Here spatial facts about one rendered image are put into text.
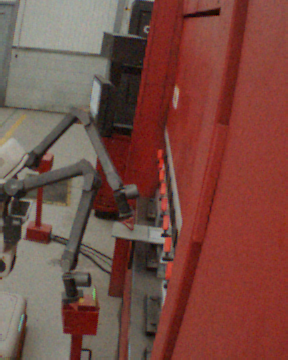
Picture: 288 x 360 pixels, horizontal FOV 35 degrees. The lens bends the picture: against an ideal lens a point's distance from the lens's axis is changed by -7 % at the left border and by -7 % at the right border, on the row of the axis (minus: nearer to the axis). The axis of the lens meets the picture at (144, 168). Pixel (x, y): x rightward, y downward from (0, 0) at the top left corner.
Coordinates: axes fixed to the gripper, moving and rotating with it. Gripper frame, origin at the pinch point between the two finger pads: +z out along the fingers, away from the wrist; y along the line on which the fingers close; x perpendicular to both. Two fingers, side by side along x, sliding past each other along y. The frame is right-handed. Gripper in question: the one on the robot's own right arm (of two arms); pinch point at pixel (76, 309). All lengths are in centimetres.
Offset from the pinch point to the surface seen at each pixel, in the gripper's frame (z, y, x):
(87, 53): -34, 69, 754
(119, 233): -14, 29, 41
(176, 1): -127, 93, 127
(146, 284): 0.5, 35.3, 11.8
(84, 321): 4.4, 2.5, -4.9
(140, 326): -2.1, 26.0, -23.6
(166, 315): -120, 14, -166
